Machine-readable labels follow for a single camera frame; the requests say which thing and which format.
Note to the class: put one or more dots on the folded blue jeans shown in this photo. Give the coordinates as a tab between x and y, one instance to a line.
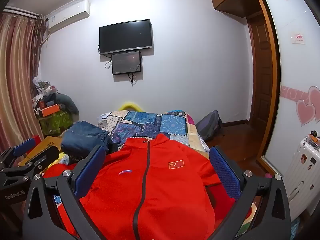
85	137

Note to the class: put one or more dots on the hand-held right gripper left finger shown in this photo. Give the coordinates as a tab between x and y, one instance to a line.
88	173

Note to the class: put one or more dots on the white stickered suitcase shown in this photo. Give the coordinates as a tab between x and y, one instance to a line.
302	170

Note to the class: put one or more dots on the yellow round object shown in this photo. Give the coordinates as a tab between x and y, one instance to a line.
130	105

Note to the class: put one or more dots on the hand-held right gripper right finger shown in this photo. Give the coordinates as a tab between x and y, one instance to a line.
225	173

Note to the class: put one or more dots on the patchwork printed blanket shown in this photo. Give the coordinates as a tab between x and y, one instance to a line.
150	125

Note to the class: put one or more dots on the green patterned bag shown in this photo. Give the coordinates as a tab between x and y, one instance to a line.
56	123

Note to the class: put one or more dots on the pile of mixed clutter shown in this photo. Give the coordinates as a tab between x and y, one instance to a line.
43	90

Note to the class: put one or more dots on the white heart-print wardrobe door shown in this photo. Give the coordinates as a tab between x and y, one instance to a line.
295	80

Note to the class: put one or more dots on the grey backpack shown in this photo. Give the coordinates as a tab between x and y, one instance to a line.
208	126

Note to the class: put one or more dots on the small black wall monitor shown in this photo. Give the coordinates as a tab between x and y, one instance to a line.
126	62

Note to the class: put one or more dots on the brown wooden door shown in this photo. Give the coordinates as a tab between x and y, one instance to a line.
262	75

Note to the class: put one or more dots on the red zip jacket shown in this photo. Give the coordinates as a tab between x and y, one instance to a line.
175	192

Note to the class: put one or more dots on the yellow cloth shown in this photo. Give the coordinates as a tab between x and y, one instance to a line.
58	161

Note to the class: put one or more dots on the small items on suitcase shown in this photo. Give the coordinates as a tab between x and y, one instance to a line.
313	140

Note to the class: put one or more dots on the yellow wooden cutout board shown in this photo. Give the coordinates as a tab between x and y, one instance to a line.
47	145

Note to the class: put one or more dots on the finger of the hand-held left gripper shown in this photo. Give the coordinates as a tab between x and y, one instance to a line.
42	156
23	146

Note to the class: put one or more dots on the large black wall television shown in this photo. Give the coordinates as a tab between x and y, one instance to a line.
125	36

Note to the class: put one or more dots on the white air conditioner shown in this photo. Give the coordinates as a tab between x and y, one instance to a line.
68	16

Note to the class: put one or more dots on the striped brown curtain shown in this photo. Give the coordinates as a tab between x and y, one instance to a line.
17	80

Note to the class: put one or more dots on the red box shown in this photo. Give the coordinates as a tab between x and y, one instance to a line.
36	139

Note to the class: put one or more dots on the orange box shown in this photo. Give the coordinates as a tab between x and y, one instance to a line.
50	110

